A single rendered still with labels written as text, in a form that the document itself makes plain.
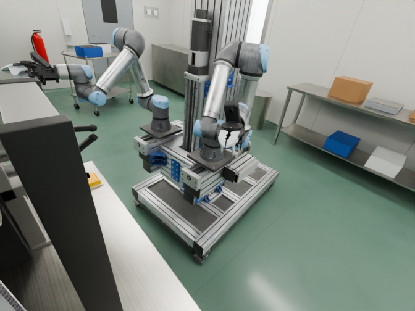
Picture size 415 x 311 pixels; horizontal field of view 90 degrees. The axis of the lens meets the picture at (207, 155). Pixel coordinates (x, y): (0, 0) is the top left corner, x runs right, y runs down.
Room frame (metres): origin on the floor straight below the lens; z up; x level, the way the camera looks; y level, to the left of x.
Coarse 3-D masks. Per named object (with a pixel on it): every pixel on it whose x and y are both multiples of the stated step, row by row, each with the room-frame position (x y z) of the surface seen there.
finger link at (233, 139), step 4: (232, 132) 0.59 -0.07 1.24; (236, 132) 0.59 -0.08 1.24; (232, 136) 0.56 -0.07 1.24; (236, 136) 0.56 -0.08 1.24; (228, 140) 0.54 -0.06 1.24; (232, 140) 0.54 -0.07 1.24; (236, 140) 0.55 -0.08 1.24; (228, 144) 0.52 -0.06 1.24; (232, 144) 0.53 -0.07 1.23; (232, 148) 0.54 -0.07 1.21; (232, 152) 0.55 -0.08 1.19
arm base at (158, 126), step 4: (152, 120) 1.37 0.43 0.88; (156, 120) 1.34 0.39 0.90; (160, 120) 1.34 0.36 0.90; (164, 120) 1.36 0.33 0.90; (168, 120) 1.39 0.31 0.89; (152, 124) 1.35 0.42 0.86; (156, 124) 1.34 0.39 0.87; (160, 124) 1.34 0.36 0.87; (164, 124) 1.35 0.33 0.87; (168, 124) 1.37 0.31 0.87; (152, 128) 1.34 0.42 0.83; (156, 128) 1.33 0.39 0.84; (160, 128) 1.34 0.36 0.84; (164, 128) 1.34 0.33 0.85; (168, 128) 1.36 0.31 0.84; (160, 132) 1.32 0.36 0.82
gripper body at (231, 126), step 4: (240, 116) 0.72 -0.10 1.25; (244, 120) 0.72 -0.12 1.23; (224, 124) 0.65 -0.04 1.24; (228, 124) 0.65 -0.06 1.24; (232, 124) 0.65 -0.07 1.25; (236, 124) 0.65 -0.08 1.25; (240, 124) 0.65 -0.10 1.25; (244, 124) 0.71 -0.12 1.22; (228, 128) 0.61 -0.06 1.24; (232, 128) 0.61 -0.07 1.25; (236, 128) 0.61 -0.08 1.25; (240, 128) 0.61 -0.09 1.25; (228, 132) 0.61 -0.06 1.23; (228, 136) 0.62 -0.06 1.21; (240, 140) 0.64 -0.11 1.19; (236, 144) 0.60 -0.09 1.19; (240, 144) 0.61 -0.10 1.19; (220, 148) 0.62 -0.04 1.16; (224, 148) 0.61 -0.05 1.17; (240, 148) 0.61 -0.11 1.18
